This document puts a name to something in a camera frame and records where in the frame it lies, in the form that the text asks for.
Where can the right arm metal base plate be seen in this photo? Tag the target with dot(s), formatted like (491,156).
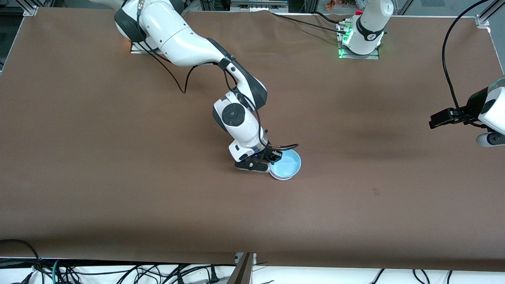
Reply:
(136,49)

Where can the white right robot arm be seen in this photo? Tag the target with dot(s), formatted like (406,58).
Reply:
(177,39)

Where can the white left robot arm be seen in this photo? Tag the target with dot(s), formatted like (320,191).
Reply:
(369,23)

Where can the brown table cover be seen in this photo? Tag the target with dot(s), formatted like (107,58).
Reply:
(236,217)

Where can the aluminium frame corner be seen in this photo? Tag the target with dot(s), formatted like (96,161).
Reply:
(483,19)

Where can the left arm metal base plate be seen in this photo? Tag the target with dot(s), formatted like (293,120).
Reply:
(343,55)

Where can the light blue bowl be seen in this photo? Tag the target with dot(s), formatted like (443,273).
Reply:
(287,163)

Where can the pink bowl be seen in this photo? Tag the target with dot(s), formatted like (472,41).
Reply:
(291,178)

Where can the silver background rail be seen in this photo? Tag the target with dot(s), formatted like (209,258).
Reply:
(258,5)

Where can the black power plug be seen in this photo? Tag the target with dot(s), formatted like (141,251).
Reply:
(214,275)

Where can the aluminium profile post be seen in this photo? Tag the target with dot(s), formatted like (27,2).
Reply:
(241,272)

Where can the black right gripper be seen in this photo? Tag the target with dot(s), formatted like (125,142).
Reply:
(268,152)

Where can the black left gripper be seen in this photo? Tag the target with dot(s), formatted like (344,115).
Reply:
(470,107)

